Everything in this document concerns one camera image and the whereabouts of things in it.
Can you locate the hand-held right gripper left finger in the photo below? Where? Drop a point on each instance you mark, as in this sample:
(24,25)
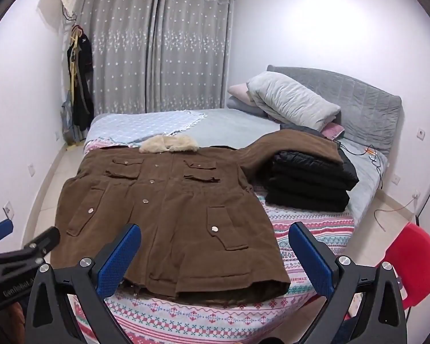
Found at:
(118,258)

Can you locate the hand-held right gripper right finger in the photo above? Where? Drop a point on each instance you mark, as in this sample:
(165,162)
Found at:
(311,261)

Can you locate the brown coat with fur collar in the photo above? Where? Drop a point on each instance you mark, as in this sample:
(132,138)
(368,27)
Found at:
(172,215)

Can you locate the black hanging clothes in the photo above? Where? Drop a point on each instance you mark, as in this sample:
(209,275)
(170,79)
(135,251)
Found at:
(82,79)

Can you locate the pink green patterned knit blanket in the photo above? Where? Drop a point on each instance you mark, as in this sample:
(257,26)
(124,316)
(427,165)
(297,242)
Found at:
(301,229)

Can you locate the folded black puffer jacket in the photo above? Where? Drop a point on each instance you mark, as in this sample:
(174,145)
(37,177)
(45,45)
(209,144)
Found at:
(308,182)

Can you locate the red plastic chair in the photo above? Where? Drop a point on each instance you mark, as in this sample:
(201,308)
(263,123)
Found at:
(412,258)

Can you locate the blue hanging bag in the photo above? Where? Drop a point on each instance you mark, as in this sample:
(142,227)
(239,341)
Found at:
(67,122)

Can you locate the dark grey cloth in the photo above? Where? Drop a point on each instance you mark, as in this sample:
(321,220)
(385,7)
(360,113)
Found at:
(301,130)

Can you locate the small pink cushion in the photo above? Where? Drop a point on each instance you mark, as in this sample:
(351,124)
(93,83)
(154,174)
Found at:
(333,130)

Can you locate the light blue fringed blanket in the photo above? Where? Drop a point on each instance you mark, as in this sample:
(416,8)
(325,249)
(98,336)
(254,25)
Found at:
(136,125)

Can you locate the grey bedsheet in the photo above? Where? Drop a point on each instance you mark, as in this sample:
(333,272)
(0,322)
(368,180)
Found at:
(229,129)

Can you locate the grey padded headboard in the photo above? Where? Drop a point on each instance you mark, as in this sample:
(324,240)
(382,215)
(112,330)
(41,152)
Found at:
(362,111)

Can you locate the large grey-white pillow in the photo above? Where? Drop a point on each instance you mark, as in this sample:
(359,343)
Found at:
(290,100)

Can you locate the yellow coat rack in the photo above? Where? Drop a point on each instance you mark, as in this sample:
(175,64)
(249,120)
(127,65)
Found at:
(72,79)

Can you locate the grey pillow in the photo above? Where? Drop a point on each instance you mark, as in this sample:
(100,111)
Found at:
(243,106)

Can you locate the pink pillow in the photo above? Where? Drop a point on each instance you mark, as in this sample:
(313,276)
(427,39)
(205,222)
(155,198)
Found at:
(240,91)

